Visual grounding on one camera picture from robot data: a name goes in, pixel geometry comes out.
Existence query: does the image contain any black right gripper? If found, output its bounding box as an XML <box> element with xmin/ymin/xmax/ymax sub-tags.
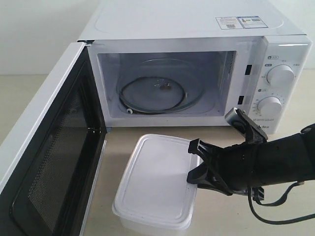
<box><xmin>187</xmin><ymin>139</ymin><xmax>257</xmax><ymax>196</ymax></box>

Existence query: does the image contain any white plastic lidded container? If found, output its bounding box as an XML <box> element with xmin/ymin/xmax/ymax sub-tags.
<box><xmin>112</xmin><ymin>134</ymin><xmax>200</xmax><ymax>236</ymax></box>

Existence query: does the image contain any white microwave door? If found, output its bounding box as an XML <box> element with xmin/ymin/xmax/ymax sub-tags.
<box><xmin>0</xmin><ymin>41</ymin><xmax>107</xmax><ymax>236</ymax></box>

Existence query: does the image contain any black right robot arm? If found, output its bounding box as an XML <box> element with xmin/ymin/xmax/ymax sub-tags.
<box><xmin>187</xmin><ymin>124</ymin><xmax>315</xmax><ymax>196</ymax></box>

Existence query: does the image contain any white microwave oven body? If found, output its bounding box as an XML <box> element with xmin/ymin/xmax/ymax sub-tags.
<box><xmin>78</xmin><ymin>0</ymin><xmax>312</xmax><ymax>134</ymax></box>

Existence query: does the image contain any lower white control knob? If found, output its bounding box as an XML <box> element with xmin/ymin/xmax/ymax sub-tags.
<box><xmin>257</xmin><ymin>96</ymin><xmax>283</xmax><ymax>116</ymax></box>

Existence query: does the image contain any white control knob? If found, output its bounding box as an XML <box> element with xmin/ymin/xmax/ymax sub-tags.
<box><xmin>267</xmin><ymin>64</ymin><xmax>295</xmax><ymax>87</ymax></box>
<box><xmin>257</xmin><ymin>96</ymin><xmax>283</xmax><ymax>116</ymax></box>

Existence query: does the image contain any glass turntable plate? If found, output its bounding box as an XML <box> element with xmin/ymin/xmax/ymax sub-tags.
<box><xmin>117</xmin><ymin>58</ymin><xmax>204</xmax><ymax>115</ymax></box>

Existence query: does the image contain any upper white control knob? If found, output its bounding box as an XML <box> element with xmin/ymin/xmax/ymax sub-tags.
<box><xmin>267</xmin><ymin>64</ymin><xmax>295</xmax><ymax>87</ymax></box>

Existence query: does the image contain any blue white warning sticker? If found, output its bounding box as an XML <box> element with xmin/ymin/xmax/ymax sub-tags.
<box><xmin>216</xmin><ymin>16</ymin><xmax>268</xmax><ymax>30</ymax></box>

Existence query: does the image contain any black camera cable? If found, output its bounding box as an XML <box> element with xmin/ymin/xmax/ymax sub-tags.
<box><xmin>246</xmin><ymin>180</ymin><xmax>315</xmax><ymax>219</ymax></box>

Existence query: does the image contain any black turntable roller ring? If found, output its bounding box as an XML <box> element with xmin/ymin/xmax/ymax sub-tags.
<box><xmin>119</xmin><ymin>76</ymin><xmax>188</xmax><ymax>115</ymax></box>

